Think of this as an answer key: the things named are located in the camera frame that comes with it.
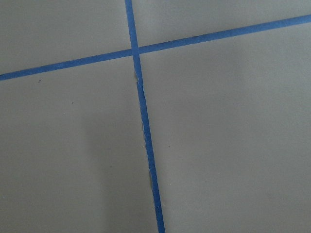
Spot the long blue tape strip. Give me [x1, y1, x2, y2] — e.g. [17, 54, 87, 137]
[125, 0, 166, 233]

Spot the crossing blue tape strip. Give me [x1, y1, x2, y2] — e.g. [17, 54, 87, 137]
[0, 15, 311, 81]

